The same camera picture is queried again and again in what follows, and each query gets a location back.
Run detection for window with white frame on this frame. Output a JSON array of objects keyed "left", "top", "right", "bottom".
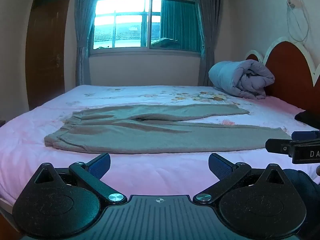
[{"left": 89, "top": 0, "right": 203, "bottom": 57}]

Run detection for dark cloth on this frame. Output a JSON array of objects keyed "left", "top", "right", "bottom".
[{"left": 294, "top": 110, "right": 320, "bottom": 131}]

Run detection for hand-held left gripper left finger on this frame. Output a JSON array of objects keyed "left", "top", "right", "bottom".
[{"left": 32, "top": 152, "right": 127, "bottom": 204}]

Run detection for grey-green pants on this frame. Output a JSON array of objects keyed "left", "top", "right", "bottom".
[{"left": 44, "top": 103, "right": 292, "bottom": 155}]

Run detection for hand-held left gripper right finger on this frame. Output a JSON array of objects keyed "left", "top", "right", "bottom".
[{"left": 194, "top": 152, "right": 286, "bottom": 204}]

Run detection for person's dark blue clothing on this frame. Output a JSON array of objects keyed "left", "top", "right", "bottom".
[{"left": 282, "top": 168, "right": 320, "bottom": 233}]

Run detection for white hanging cable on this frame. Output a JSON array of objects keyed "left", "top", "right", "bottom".
[{"left": 286, "top": 0, "right": 312, "bottom": 43}]

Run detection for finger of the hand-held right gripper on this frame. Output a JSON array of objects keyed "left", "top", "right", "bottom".
[
  {"left": 265, "top": 138, "right": 296, "bottom": 158},
  {"left": 291, "top": 130, "right": 320, "bottom": 145}
]

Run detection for bed with pink floral sheet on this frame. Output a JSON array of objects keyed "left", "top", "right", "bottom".
[{"left": 0, "top": 84, "right": 320, "bottom": 205}]

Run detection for red and white headboard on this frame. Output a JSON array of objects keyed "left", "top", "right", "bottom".
[{"left": 245, "top": 36, "right": 320, "bottom": 114}]

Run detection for brown wooden door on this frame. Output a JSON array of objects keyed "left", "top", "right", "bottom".
[{"left": 25, "top": 0, "right": 75, "bottom": 111}]

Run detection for rolled light grey quilt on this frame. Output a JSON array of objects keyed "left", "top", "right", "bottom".
[{"left": 208, "top": 59, "right": 275, "bottom": 100}]

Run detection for grey curtain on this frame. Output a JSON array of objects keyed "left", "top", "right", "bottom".
[
  {"left": 74, "top": 0, "right": 104, "bottom": 86},
  {"left": 195, "top": 0, "right": 223, "bottom": 87}
]

